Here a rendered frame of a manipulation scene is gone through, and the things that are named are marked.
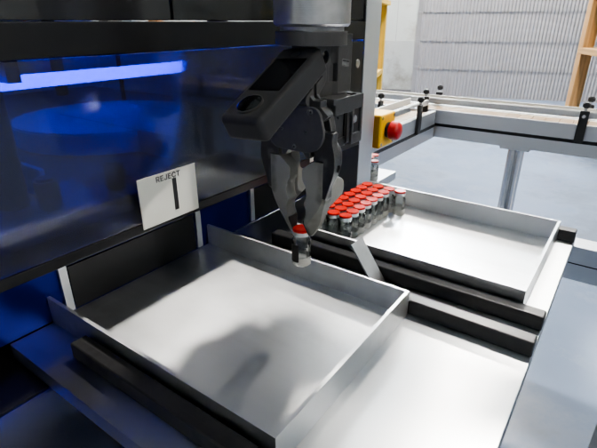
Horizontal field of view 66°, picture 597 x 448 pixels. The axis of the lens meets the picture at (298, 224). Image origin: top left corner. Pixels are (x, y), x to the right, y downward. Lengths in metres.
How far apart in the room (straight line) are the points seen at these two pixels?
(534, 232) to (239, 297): 0.51
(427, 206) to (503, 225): 0.14
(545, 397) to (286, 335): 1.48
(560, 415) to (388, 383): 1.42
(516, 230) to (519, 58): 7.97
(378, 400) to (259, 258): 0.30
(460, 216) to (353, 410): 0.51
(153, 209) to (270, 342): 0.20
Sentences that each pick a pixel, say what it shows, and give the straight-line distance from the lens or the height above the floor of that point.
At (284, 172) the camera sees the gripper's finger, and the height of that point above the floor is 1.06.
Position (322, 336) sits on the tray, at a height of 0.88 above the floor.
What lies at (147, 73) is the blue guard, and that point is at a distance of 0.53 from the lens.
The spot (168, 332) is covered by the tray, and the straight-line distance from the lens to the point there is 0.56.
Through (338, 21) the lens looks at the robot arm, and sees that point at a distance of 0.46.
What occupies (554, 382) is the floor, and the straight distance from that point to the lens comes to 2.01.
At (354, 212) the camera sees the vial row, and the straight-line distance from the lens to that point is 0.74.
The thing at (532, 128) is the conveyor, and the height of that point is 0.91.
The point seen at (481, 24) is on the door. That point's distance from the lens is 8.71.
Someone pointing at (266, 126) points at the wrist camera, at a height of 1.13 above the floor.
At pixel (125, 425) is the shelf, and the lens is 0.47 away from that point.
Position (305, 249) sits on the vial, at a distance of 0.52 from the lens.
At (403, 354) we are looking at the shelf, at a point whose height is 0.88.
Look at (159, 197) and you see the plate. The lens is 0.56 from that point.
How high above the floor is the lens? 1.21
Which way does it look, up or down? 24 degrees down
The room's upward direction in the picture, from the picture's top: straight up
